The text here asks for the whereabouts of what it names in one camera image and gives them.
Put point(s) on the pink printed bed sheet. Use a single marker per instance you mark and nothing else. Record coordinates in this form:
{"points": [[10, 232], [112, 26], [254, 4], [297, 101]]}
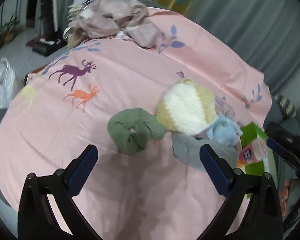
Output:
{"points": [[151, 195]]}

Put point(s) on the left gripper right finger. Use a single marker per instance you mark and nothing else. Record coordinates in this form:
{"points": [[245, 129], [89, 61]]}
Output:
{"points": [[262, 218]]}

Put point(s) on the pink gum canister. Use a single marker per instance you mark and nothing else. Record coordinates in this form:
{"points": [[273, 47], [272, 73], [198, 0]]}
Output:
{"points": [[254, 152]]}

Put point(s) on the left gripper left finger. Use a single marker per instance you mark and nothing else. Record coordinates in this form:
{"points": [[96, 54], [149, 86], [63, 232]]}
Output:
{"points": [[36, 219]]}

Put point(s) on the striped pillow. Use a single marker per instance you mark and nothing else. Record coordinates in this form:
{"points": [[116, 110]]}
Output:
{"points": [[287, 109]]}

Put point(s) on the grey fleece cloth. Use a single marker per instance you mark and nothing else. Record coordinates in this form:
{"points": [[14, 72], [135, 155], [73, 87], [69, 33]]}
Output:
{"points": [[186, 149]]}

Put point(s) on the cream and yellow fuzzy cloth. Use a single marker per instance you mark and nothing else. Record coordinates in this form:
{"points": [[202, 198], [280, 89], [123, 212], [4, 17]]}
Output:
{"points": [[187, 108]]}

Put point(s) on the green cardboard box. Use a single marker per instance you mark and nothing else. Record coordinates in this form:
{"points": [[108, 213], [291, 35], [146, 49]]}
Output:
{"points": [[251, 132]]}

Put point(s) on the black floor appliance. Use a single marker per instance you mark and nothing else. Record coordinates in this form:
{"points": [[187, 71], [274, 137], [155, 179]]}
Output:
{"points": [[50, 38]]}

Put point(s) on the clear glass bottle steel cap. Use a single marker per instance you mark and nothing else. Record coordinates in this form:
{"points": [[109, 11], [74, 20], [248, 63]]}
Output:
{"points": [[223, 108]]}

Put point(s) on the potted plant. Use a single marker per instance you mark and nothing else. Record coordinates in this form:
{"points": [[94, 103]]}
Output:
{"points": [[8, 31]]}

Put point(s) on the green knitted scrunchie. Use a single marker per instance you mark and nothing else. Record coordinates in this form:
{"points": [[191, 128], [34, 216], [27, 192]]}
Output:
{"points": [[132, 129]]}

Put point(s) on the light blue plush toy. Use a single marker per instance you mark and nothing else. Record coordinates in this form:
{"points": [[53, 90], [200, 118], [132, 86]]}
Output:
{"points": [[224, 131]]}

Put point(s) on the crumpled beige fabric pile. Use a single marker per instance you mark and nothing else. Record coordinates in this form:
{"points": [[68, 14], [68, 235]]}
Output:
{"points": [[125, 19]]}

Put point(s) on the white plastic bag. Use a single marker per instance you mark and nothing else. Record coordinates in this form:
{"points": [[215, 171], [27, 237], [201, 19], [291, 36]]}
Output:
{"points": [[9, 87]]}

